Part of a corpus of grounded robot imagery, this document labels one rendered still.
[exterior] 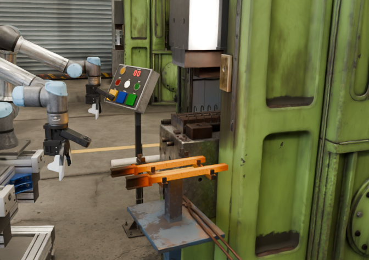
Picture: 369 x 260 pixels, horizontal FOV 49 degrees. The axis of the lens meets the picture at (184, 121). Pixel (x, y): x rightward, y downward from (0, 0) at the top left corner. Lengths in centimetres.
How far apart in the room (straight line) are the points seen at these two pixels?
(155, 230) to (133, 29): 551
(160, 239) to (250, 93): 74
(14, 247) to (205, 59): 154
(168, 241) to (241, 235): 51
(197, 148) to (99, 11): 816
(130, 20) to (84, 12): 317
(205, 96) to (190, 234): 102
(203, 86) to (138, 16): 465
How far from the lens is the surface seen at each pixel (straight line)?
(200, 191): 216
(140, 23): 700
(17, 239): 272
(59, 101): 151
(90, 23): 1000
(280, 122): 194
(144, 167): 166
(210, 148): 210
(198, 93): 244
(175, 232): 173
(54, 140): 158
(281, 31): 194
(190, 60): 211
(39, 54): 227
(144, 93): 255
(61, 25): 994
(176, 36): 221
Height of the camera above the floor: 153
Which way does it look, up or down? 15 degrees down
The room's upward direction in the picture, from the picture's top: 1 degrees clockwise
